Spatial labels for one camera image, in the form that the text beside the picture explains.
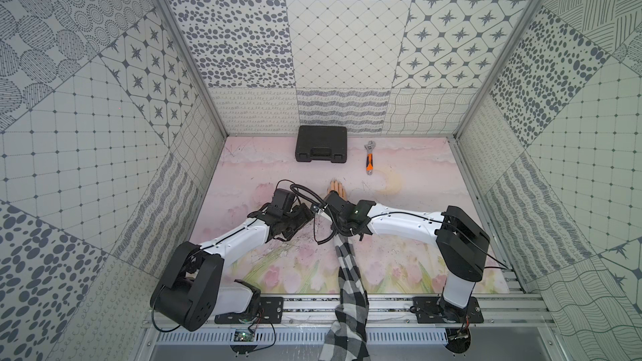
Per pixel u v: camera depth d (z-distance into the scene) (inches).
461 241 19.6
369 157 43.8
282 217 27.1
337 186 39.8
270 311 28.9
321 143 45.1
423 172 42.5
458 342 27.5
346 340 26.2
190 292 16.3
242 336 28.2
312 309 29.6
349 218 25.4
